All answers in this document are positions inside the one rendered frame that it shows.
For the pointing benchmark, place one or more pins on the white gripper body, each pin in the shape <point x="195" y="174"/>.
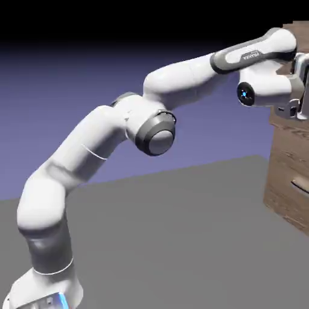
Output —
<point x="301" y="65"/>

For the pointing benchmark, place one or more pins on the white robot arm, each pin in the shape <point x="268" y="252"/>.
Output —
<point x="101" y="142"/>

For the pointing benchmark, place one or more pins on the brown wooden cabinet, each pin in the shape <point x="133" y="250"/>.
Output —
<point x="282" y="169"/>

